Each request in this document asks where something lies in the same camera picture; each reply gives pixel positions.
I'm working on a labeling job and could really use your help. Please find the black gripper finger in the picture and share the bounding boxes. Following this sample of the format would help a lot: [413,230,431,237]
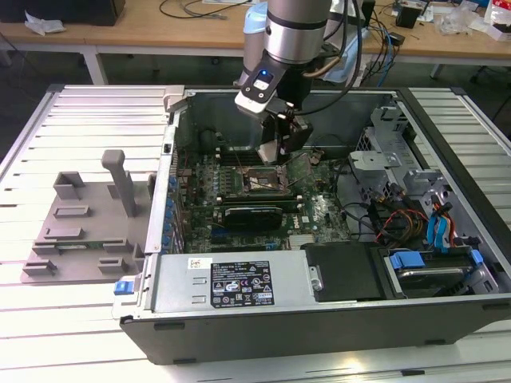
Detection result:
[261,113,285,151]

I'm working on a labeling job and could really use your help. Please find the green RAM stick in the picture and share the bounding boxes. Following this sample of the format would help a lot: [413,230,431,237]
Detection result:
[54,238,125,253]

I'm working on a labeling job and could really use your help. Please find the silver CPU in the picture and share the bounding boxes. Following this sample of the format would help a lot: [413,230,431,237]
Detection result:
[257,140,281,166]

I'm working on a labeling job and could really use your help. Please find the clear plastic bags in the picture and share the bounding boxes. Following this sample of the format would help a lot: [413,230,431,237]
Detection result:
[436,6,486,36]

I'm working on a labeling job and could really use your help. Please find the grey case release handle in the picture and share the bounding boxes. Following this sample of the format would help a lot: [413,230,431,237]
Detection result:
[162,85,188,116]

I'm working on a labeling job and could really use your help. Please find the white labelled box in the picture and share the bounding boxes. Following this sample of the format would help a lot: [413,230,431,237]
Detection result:
[353,62,369,87]

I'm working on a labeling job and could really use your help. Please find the silver power supply unit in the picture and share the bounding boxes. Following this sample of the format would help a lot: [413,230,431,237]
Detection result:
[137,249,323,316]

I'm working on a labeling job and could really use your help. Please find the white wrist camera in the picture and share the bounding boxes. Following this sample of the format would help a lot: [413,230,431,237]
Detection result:
[233,67,278,117]

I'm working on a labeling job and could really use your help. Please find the red white bag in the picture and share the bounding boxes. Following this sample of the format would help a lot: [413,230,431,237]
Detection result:
[482,0,511,41]

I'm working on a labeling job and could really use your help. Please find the small black container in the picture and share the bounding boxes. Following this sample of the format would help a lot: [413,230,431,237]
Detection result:
[395,2,421,30]

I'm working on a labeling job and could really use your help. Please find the multicolour power wire bundle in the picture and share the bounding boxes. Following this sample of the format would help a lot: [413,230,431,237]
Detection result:
[369,181,430,245]

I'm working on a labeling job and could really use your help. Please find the grey parts rack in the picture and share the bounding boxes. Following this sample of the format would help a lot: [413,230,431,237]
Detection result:
[19,148,160,286]

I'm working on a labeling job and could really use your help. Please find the orange data wire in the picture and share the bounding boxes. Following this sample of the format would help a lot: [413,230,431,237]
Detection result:
[446,215,458,249]

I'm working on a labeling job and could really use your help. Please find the green motherboard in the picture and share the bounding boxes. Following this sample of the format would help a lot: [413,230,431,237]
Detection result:
[170,148,355,255]

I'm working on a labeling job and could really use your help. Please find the blue data wire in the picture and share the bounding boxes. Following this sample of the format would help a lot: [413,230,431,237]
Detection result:
[426,202,453,255]

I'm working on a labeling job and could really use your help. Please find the black graphics card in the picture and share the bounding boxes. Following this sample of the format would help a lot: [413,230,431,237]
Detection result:
[220,204,285,233]

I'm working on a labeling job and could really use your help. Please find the wooden desk white frame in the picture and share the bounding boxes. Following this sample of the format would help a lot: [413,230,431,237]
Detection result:
[0,0,511,87]

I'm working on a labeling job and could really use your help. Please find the black open PC case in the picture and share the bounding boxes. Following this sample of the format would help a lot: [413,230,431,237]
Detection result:
[111,85,511,366]

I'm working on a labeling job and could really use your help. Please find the silver metal drive cage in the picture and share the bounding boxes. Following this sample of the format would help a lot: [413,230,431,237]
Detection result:
[346,104,446,208]

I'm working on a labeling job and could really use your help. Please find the black RAM slot row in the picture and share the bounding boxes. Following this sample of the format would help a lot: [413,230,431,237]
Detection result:
[215,144,293,167]
[216,192,301,213]

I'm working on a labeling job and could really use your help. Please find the white crumpled plastic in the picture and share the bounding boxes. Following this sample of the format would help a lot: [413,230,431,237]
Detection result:
[23,10,68,38]

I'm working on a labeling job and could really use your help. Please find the large black box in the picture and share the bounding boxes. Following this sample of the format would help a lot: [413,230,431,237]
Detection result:
[0,0,128,27]

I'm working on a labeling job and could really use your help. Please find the black cable brass connector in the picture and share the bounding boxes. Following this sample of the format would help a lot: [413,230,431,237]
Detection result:
[301,0,365,119]

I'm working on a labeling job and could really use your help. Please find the black cylindrical component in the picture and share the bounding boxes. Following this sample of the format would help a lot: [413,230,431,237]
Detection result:
[198,127,220,155]

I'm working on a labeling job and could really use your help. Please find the hard disk in blue carrier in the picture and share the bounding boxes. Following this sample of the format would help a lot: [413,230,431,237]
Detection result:
[383,247,487,299]

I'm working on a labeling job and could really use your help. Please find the black plastic drive cover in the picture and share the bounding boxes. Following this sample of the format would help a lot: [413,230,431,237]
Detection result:
[299,241,386,303]

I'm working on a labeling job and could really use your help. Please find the CPU socket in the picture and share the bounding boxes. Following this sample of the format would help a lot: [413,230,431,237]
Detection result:
[239,164,289,196]

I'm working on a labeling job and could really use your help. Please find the blue network cable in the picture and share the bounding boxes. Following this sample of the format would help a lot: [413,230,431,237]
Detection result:
[374,18,396,88]

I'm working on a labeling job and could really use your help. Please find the silver chipset heat sink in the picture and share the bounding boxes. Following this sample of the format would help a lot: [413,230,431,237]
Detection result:
[287,233,317,251]

